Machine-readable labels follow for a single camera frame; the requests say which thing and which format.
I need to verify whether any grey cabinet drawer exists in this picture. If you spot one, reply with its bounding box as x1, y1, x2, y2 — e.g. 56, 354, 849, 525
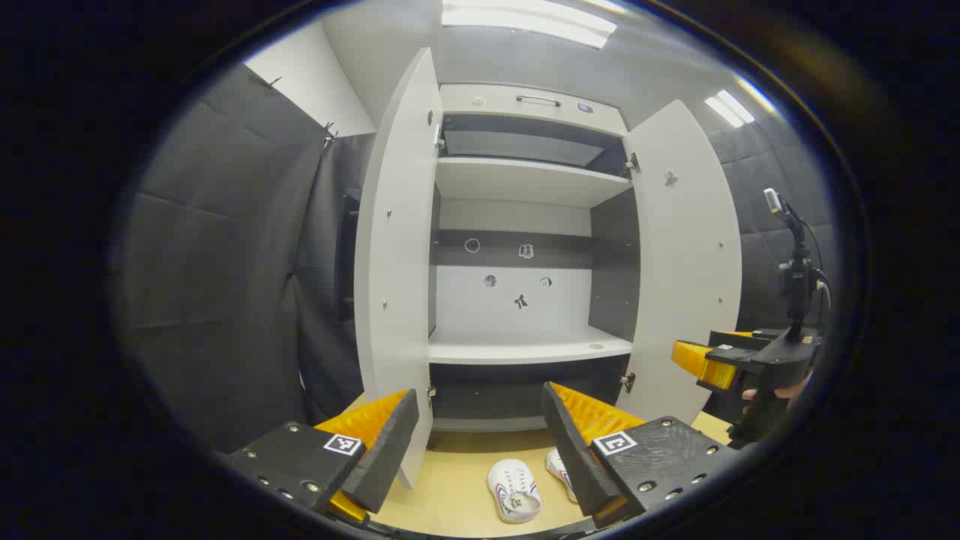
439, 82, 629, 137

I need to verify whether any white canvas shoe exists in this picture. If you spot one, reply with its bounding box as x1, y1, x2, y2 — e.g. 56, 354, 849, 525
546, 448, 580, 503
487, 459, 542, 524

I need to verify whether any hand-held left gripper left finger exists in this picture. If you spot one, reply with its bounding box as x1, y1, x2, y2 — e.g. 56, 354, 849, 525
225, 388, 421, 526

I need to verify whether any black backdrop cloth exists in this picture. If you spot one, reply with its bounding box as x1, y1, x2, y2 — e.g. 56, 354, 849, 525
705, 127, 837, 421
112, 64, 376, 455

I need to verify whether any grey shoe cabinet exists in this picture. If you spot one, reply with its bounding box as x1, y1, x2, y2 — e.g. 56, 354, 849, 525
354, 46, 743, 492

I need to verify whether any large ceiling light panel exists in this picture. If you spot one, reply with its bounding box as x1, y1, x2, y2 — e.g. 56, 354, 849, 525
441, 0, 617, 50

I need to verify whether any grey shoe cabinet door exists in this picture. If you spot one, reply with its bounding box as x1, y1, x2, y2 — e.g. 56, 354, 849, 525
354, 46, 443, 490
622, 99, 743, 425

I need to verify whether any small ceiling light panel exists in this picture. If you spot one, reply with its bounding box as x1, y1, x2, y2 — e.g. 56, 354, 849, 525
703, 89, 756, 128

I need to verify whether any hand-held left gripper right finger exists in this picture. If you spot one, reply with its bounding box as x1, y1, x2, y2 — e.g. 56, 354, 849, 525
541, 381, 743, 530

